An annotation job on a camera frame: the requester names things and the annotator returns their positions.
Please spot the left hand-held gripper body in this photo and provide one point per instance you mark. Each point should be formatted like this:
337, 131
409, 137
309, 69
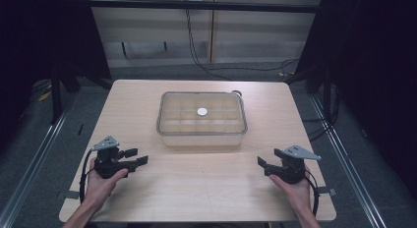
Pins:
106, 162

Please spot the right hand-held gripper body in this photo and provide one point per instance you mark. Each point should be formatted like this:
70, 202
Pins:
291, 169

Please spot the clear plastic box with lid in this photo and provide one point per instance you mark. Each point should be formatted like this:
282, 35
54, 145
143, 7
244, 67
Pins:
201, 126

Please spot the person's right hand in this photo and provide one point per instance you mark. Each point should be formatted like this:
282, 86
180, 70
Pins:
293, 190

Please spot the person's left hand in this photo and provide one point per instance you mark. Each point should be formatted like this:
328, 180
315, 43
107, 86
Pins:
100, 187

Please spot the grey tape strip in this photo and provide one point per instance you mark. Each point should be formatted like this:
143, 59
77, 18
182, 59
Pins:
69, 195
327, 191

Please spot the small black floor strip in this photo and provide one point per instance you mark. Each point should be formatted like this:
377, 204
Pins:
80, 129

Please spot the white round lid knob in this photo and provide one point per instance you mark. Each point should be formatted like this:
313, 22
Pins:
202, 111

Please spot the black metal stand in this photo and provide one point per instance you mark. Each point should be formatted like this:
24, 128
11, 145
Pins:
56, 97

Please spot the yellow tape piece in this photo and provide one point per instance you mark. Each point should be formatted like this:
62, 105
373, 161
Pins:
44, 96

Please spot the black curtain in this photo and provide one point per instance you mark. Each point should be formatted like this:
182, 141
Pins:
377, 74
42, 34

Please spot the black horizontal bar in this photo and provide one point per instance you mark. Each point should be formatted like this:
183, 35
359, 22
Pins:
203, 6

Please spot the metal floor rail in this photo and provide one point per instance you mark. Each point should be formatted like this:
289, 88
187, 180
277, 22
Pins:
342, 152
36, 165

